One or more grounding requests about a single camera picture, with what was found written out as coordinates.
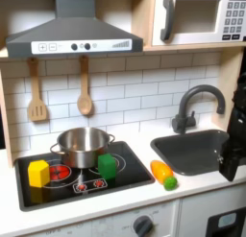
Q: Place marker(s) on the green block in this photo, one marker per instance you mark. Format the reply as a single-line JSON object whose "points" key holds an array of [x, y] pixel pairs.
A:
{"points": [[107, 166]]}

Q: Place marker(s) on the yellow block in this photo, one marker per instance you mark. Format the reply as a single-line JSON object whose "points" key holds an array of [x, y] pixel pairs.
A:
{"points": [[38, 173]]}

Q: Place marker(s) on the dark grey sink basin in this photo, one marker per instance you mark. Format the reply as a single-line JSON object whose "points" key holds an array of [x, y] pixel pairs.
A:
{"points": [[192, 153]]}

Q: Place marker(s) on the white cabinet door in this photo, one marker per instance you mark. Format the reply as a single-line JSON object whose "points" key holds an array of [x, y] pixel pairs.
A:
{"points": [[213, 212]]}

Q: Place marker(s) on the dark grey tap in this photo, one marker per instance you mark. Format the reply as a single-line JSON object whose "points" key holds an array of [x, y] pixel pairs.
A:
{"points": [[192, 109]]}

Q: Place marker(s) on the orange toy carrot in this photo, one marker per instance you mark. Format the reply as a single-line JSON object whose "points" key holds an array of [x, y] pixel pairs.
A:
{"points": [[162, 173]]}

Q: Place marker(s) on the black oven knob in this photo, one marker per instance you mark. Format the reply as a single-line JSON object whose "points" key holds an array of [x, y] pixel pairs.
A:
{"points": [[142, 226]]}

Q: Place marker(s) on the white oven front panel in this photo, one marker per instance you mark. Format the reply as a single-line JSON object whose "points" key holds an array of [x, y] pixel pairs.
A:
{"points": [[105, 223]]}

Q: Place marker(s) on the white toy microwave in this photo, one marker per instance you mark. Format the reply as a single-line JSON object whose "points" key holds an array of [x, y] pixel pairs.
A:
{"points": [[198, 17]]}

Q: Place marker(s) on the steel pot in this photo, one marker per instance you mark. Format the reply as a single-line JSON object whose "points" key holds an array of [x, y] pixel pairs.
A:
{"points": [[82, 146]]}

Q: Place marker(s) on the black toy stove top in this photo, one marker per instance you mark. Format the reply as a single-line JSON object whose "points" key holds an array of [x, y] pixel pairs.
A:
{"points": [[84, 183]]}

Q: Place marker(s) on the wooden spoon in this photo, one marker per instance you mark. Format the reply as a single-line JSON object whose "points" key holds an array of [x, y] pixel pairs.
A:
{"points": [[84, 90]]}

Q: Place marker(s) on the grey range hood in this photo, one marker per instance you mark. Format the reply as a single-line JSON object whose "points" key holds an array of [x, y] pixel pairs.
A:
{"points": [[74, 33]]}

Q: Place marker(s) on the wooden slotted spatula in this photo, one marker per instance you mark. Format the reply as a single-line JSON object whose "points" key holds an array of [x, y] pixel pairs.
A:
{"points": [[36, 97]]}

